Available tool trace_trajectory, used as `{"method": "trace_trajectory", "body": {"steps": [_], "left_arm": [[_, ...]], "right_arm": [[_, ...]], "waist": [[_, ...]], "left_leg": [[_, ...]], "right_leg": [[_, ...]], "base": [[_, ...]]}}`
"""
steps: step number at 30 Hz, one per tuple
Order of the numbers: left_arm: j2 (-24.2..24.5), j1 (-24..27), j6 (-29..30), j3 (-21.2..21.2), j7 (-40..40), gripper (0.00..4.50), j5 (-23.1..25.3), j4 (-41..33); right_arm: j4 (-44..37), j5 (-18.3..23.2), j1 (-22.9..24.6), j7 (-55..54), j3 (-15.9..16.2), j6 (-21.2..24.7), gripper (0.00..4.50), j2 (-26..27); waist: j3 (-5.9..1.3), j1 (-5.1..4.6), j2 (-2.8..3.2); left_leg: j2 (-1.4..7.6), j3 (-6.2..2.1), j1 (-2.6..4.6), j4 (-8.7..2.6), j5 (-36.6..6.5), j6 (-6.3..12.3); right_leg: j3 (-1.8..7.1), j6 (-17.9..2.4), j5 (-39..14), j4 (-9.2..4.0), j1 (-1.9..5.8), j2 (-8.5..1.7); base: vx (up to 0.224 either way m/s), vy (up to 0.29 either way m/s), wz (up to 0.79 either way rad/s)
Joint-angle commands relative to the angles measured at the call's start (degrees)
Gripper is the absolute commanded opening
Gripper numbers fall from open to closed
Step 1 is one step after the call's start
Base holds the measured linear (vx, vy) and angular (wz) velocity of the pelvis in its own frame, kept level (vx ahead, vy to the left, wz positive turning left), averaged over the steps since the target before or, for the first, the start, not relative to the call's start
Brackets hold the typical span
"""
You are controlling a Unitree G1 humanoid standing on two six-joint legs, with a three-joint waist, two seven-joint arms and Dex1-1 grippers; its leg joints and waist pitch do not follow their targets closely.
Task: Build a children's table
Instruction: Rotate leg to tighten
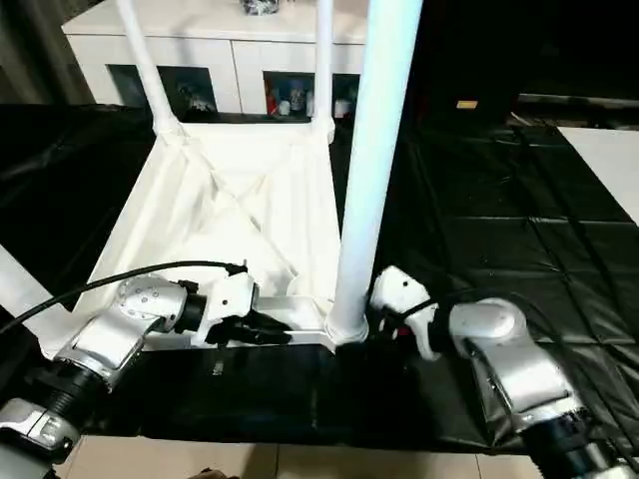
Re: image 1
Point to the grey curtain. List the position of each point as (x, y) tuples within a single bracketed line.
[(40, 55)]

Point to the small yellow tag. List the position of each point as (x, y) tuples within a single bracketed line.
[(466, 104)]

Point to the white cabinet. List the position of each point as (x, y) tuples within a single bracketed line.
[(224, 55)]

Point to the black mat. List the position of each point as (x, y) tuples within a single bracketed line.
[(499, 209)]

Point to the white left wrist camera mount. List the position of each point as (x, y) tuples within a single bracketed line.
[(229, 294)]

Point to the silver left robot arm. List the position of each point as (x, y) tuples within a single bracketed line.
[(125, 319)]

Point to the dark patterned ornament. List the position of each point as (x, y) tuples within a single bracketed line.
[(260, 6)]

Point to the white flat board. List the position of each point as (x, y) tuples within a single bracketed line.
[(606, 164)]

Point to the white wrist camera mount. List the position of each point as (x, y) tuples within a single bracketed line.
[(404, 289), (229, 294)]

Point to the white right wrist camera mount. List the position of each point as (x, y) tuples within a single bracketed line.
[(404, 289)]

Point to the black side table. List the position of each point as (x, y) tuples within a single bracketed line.
[(579, 112)]

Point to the white plastic table top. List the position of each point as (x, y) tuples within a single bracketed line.
[(199, 209)]

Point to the white plastic table leg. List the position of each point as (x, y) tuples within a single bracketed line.
[(150, 75), (323, 65), (25, 294), (379, 125)]

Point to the small red item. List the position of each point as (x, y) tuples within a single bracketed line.
[(272, 102)]

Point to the small white bottle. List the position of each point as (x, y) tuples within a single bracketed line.
[(284, 108), (341, 108)]

